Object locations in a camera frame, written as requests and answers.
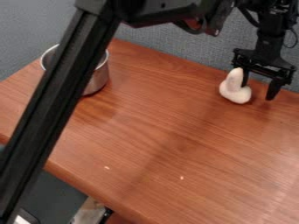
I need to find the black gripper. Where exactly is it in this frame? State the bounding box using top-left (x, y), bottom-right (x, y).
top-left (233, 29), bottom-right (297, 101)

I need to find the white and orange toy mushroom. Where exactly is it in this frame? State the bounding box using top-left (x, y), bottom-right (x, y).
top-left (220, 67), bottom-right (253, 104)

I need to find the stainless steel pot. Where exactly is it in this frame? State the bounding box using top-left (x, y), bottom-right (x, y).
top-left (41, 44), bottom-right (110, 96)

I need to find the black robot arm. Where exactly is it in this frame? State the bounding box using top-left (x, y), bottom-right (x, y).
top-left (0, 0), bottom-right (299, 224)

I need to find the white and black floor object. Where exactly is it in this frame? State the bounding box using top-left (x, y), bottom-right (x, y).
top-left (14, 208), bottom-right (42, 224)

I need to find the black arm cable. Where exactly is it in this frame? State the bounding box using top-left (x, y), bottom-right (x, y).
top-left (238, 5), bottom-right (299, 49)

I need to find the metal table leg bracket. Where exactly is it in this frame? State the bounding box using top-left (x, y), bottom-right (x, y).
top-left (70, 197), bottom-right (114, 224)

